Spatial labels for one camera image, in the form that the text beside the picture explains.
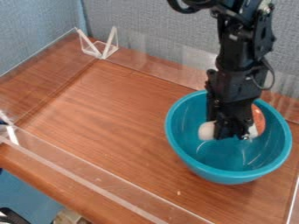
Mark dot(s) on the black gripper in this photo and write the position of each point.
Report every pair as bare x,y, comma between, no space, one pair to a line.
234,85

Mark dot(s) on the clear acrylic front barrier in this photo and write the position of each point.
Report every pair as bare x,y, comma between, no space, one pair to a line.
33,157

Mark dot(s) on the white mushroom with red cap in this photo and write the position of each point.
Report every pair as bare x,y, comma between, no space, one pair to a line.
255,130

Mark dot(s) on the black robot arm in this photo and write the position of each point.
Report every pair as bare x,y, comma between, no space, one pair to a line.
246,18

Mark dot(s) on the clear acrylic back barrier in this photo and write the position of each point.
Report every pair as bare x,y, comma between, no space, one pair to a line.
161,57

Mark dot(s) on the clear acrylic barrier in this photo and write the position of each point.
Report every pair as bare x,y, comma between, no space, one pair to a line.
33,157
161,57

